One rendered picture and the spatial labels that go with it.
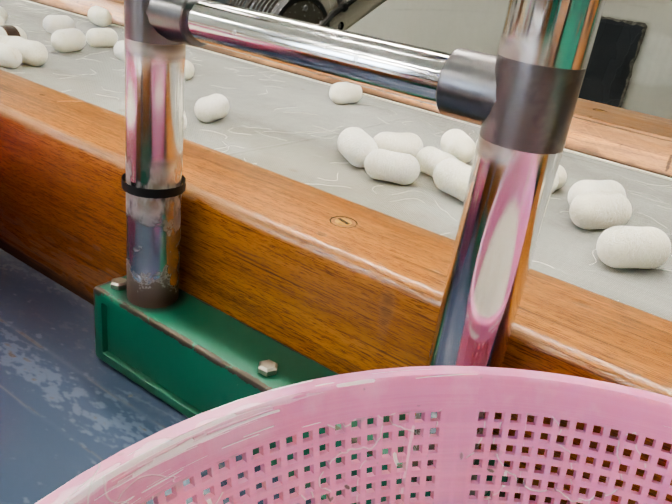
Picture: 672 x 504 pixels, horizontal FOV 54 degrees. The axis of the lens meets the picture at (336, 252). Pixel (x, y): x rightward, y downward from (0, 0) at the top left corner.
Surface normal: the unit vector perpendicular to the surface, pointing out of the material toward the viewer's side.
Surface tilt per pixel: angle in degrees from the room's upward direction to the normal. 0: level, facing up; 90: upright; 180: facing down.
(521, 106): 90
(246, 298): 90
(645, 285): 0
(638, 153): 45
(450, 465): 72
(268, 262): 90
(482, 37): 90
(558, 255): 0
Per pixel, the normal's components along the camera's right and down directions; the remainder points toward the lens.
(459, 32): -0.56, 0.29
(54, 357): 0.13, -0.90
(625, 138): -0.32, -0.44
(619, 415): -0.18, 0.14
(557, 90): 0.16, 0.44
